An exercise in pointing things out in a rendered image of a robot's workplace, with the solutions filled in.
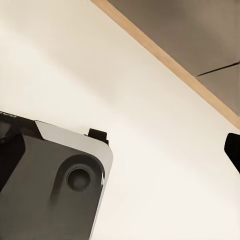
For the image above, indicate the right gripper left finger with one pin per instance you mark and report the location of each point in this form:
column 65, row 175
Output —
column 12, row 149

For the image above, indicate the cabinet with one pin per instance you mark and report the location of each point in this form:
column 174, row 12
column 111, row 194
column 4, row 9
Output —
column 202, row 36

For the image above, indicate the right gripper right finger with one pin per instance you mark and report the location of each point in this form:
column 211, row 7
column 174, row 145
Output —
column 232, row 149

